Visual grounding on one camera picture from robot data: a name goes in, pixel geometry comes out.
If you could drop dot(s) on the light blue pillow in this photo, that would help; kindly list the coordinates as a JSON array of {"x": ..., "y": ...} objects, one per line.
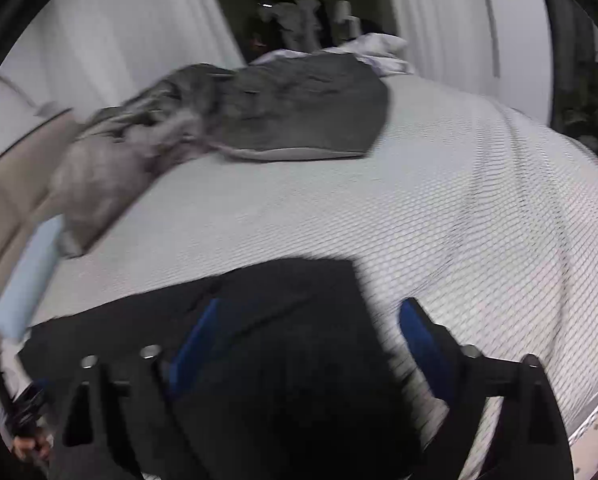
[{"x": 29, "y": 279}]

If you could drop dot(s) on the white sheer curtain right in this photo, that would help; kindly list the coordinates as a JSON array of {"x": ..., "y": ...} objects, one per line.
[{"x": 448, "y": 41}]

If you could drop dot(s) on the beige upholstered headboard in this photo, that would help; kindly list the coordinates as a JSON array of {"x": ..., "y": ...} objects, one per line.
[{"x": 25, "y": 171}]

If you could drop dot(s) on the white crumpled bedding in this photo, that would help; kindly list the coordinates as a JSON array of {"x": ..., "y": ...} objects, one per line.
[{"x": 386, "y": 54}]

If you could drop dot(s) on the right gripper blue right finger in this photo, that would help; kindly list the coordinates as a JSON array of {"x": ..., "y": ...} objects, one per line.
[{"x": 530, "y": 440}]

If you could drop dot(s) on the white sheer curtain left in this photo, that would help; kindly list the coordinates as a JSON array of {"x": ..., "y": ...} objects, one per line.
[{"x": 90, "y": 54}]

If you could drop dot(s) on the clothes pile on rack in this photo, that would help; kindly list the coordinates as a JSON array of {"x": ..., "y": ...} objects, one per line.
[{"x": 296, "y": 21}]

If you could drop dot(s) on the white sheer curtain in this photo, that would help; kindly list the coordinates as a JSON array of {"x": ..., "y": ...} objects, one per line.
[
  {"x": 90, "y": 54},
  {"x": 448, "y": 41}
]

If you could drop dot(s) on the black pants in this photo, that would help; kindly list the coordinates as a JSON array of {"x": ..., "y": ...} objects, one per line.
[{"x": 297, "y": 385}]

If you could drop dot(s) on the white wardrobe door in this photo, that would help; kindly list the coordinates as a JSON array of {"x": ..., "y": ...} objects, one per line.
[{"x": 525, "y": 56}]

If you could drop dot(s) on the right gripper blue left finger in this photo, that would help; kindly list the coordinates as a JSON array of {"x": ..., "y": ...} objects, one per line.
[{"x": 127, "y": 428}]

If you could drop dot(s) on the grey duvet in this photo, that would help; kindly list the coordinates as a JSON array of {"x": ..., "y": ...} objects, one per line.
[{"x": 323, "y": 106}]

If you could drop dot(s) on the person left hand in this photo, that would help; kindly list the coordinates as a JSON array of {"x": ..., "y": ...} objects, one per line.
[{"x": 26, "y": 449}]

